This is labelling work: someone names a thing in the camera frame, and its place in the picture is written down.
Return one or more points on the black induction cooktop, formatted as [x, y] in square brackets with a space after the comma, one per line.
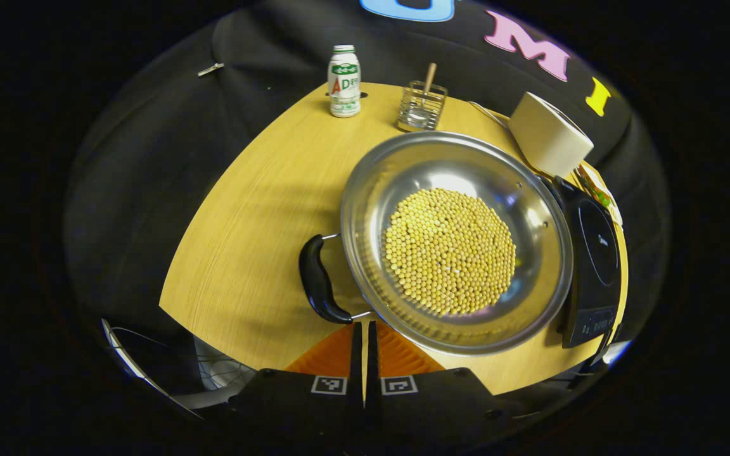
[596, 253]

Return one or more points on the white drink bottle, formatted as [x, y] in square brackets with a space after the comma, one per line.
[344, 88]

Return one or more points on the metal cloth clip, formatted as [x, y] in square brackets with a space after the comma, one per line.
[211, 68]

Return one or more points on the white toaster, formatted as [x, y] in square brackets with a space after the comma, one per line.
[545, 136]

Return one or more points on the black backdrop cloth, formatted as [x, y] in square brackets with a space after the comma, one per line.
[149, 158]

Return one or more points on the pile of yellow soybeans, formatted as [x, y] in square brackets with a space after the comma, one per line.
[447, 253]

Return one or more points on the patterned small plate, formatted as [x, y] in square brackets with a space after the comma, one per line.
[615, 215]

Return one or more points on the white bread sandwich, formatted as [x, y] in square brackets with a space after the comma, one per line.
[596, 187]

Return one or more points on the wooden stick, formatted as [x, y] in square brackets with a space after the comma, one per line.
[429, 76]

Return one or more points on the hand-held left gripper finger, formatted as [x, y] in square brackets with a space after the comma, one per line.
[357, 354]
[372, 361]

